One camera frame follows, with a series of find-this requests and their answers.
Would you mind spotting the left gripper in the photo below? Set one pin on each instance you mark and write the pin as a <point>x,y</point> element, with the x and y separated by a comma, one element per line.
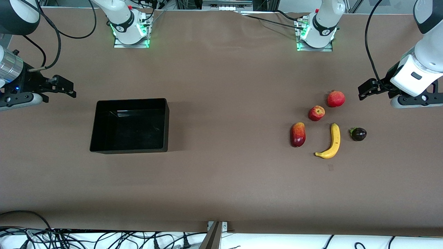
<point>385,84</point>

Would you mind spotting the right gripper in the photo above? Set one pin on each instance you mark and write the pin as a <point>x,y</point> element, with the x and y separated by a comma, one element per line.
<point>30,84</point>

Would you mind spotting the red apple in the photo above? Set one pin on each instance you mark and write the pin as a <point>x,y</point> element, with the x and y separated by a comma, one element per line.
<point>316,113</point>

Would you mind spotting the yellow banana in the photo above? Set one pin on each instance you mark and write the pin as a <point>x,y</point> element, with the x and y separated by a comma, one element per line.
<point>334,141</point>

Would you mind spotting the black rectangular plastic box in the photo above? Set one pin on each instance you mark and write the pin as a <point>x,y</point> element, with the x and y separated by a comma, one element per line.
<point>129,126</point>

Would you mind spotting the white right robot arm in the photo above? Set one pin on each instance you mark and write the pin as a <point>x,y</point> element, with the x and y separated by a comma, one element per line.
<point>121,17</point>

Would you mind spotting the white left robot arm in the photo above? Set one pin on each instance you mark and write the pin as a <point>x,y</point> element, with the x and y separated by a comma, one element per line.
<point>325,20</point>

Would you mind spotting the red pomegranate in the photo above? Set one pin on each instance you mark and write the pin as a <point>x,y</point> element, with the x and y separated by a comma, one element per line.
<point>336,99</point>

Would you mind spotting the dark purple eggplant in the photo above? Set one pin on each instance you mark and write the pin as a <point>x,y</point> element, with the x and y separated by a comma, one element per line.
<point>359,134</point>

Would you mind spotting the red yellow mango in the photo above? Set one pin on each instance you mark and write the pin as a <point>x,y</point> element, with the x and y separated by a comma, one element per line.
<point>297,135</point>

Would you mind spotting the white terminal strip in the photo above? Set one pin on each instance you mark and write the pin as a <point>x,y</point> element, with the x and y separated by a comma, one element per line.
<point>226,7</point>

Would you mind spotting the brown table cover sheet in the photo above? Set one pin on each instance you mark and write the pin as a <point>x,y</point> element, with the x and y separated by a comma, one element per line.
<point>221,190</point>

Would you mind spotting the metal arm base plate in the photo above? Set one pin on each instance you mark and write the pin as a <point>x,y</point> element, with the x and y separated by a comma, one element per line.
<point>119,45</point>
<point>313,49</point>

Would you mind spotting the dark metal rack frame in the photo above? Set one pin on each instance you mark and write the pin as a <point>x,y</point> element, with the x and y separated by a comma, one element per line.
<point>188,4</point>

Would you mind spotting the metal bracket post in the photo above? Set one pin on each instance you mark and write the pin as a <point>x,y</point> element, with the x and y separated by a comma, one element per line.
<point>213,238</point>

